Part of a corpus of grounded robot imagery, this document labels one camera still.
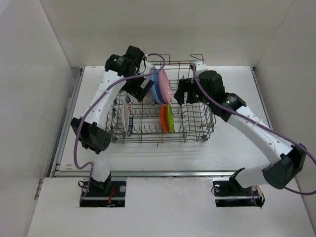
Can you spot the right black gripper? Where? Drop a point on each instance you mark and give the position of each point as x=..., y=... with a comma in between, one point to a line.
x=185, y=85

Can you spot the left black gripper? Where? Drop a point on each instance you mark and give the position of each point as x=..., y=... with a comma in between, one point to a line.
x=138, y=92

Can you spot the white plate teal rim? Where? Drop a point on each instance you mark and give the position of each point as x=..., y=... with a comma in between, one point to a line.
x=127, y=116

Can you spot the grey wire dish rack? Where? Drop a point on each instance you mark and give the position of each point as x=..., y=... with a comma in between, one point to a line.
x=193, y=122

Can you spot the white plate floral pattern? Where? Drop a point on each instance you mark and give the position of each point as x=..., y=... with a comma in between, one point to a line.
x=150, y=99

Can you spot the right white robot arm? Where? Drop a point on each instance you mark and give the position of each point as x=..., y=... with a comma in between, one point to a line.
x=285, y=160

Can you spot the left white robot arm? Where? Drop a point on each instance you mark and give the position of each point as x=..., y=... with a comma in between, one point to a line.
x=122, y=73

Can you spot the blue plate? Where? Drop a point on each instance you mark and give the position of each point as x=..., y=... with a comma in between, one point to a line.
x=155, y=89

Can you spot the pink plate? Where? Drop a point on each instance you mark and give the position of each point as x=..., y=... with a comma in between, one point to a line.
x=164, y=86

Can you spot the green plate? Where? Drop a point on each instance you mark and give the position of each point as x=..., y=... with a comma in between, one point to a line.
x=170, y=119

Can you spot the orange plate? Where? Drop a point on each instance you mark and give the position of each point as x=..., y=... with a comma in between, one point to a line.
x=163, y=119

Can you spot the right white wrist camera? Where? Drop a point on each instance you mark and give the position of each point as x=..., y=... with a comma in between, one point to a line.
x=199, y=66

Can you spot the front aluminium rail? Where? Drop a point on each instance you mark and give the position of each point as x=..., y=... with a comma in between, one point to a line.
x=206, y=173

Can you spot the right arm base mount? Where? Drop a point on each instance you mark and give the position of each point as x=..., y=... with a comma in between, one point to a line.
x=230, y=194

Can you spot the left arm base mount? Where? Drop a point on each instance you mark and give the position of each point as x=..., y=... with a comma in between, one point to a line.
x=110, y=194

